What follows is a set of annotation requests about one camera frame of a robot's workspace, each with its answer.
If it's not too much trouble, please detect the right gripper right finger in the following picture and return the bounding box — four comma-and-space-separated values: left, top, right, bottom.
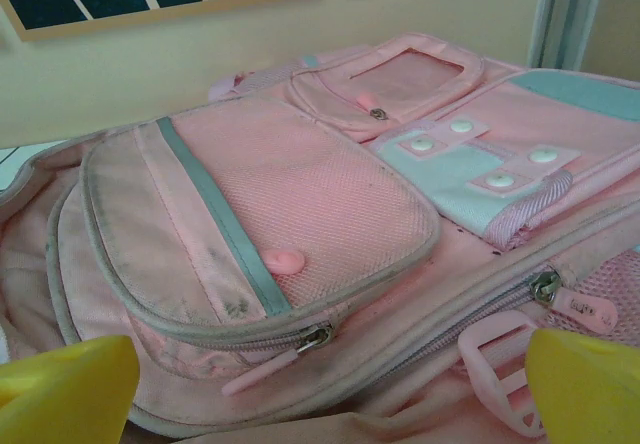
525, 327, 640, 444

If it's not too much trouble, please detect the pink school backpack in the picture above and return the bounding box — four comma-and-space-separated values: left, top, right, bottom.
0, 31, 640, 444

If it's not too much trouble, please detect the aluminium frame post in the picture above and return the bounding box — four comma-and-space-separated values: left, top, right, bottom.
528, 0, 601, 70

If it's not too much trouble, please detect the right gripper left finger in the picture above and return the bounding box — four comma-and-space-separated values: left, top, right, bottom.
0, 334, 141, 444

